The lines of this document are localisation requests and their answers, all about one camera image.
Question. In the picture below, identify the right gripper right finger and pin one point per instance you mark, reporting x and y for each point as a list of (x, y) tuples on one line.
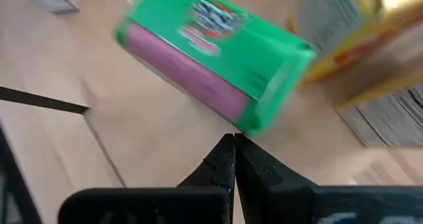
[(281, 201)]

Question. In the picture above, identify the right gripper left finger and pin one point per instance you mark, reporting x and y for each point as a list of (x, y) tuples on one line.
[(185, 204)]

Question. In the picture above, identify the green Apple Jacks cereal box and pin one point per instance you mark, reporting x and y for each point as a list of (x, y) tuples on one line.
[(215, 62)]

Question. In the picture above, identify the black frame wooden shelf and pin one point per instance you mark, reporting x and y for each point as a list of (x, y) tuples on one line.
[(165, 144)]

